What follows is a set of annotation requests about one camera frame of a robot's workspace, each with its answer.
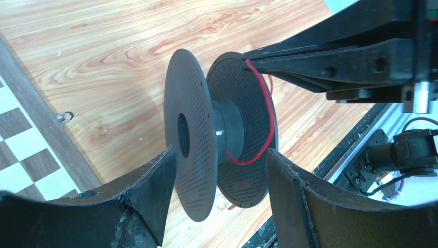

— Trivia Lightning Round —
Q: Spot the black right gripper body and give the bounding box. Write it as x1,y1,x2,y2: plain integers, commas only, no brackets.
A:
326,1,437,113

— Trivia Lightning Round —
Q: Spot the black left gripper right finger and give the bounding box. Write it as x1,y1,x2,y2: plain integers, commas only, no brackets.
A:
267,149,437,247

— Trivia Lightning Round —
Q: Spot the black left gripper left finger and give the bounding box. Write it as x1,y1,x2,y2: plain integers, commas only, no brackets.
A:
1,147,178,247

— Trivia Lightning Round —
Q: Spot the thin red wire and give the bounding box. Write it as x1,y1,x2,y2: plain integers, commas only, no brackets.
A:
225,58,276,210

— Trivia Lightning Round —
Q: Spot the grey perforated cable spool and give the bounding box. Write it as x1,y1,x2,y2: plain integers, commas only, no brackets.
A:
164,49,278,222

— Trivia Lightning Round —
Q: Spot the wooden chessboard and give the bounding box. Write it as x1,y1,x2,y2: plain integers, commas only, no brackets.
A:
1,42,101,201

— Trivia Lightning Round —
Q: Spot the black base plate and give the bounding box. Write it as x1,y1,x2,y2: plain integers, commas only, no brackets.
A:
245,103,400,247

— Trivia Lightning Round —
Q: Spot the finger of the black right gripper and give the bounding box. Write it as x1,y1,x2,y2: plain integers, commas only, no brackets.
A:
243,38,416,94
244,1,421,60

